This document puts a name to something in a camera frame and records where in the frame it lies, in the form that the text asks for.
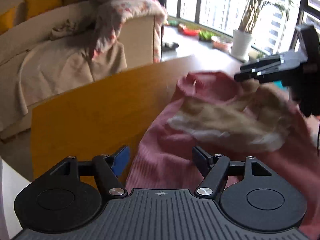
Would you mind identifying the pink ribbed child's dress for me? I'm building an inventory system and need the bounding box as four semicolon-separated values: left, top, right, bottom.
126;72;319;239

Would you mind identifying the white plant pot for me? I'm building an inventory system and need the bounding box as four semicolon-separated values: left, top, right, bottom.
231;30;253;60

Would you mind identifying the small green plant tray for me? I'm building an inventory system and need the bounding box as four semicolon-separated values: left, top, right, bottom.
199;30;216;42

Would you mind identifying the red plastic basin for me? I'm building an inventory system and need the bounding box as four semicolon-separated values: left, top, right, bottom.
182;28;200;37

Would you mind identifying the beige covered sofa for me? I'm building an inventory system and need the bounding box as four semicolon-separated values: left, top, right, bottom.
1;1;155;140

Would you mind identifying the crumpled beige cloth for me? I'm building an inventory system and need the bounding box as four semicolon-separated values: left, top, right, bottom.
50;20;78;40

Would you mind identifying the floral pink blanket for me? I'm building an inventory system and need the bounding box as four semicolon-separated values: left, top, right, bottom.
89;0;168;63

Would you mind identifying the yellow cushion middle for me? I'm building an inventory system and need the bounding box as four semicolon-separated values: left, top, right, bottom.
24;0;63;20

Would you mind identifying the yellow cushion left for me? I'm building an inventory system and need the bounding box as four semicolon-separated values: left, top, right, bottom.
0;7;16;35

